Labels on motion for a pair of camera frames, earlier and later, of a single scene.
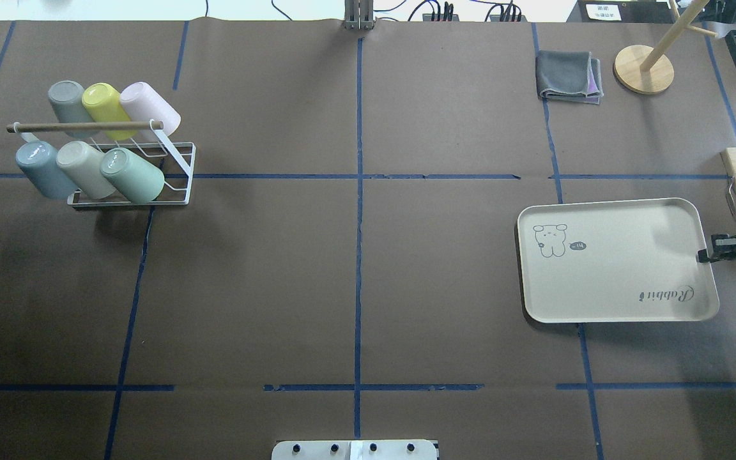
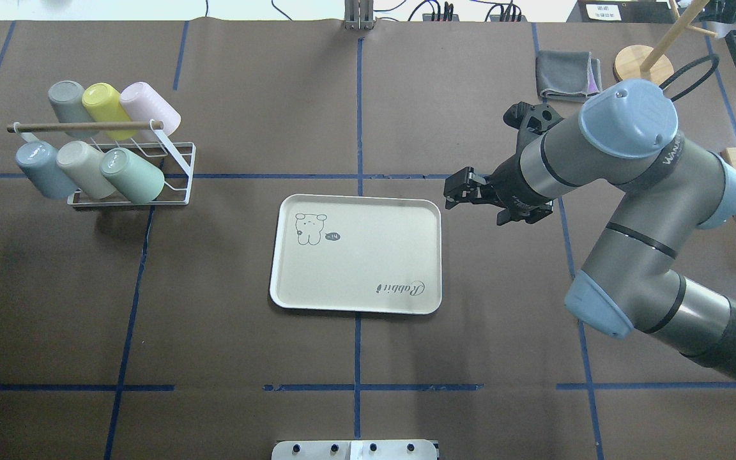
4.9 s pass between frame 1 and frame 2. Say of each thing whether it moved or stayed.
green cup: stayed
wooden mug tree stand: stayed
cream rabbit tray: moved
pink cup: stayed
